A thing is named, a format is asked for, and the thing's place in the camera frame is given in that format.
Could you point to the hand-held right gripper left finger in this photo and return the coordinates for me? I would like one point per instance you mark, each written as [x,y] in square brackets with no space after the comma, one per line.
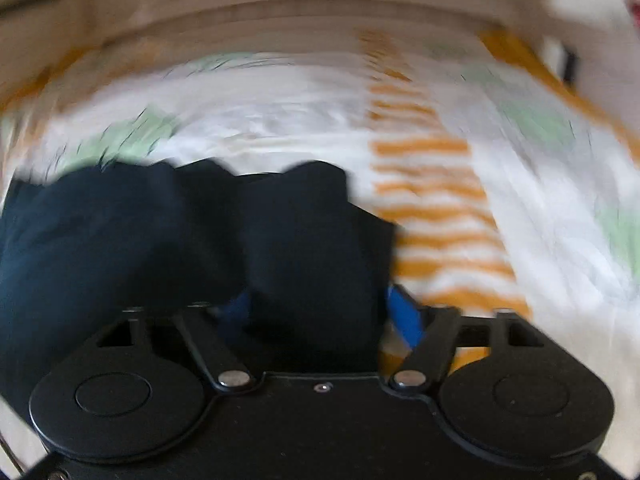
[235,312]

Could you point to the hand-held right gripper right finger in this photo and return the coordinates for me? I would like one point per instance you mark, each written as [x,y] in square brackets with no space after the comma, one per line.
[406,320]

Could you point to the dark navy hoodie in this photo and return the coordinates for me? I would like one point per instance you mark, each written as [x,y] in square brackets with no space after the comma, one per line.
[150,240]

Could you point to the white orange green printed blanket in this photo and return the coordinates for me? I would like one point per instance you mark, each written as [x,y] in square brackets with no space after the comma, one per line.
[500,200]

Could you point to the white slatted bed side rail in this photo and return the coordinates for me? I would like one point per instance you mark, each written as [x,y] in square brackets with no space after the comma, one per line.
[595,20]
[35,25]

